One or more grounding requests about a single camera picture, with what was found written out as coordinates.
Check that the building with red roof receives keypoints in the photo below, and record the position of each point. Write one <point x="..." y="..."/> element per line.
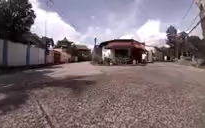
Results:
<point x="123" y="50"/>

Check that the grey concrete road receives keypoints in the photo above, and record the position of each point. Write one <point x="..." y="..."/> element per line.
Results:
<point x="123" y="96"/>

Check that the row of low buildings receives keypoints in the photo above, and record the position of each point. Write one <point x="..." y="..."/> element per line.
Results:
<point x="65" y="51"/>

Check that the distant trees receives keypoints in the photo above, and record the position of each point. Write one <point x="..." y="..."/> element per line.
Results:
<point x="180" y="43"/>

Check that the large dark tree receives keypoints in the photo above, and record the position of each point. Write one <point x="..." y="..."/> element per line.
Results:
<point x="10" y="18"/>

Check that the white wall with blue posts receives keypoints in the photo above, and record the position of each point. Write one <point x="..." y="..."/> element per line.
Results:
<point x="13" y="53"/>

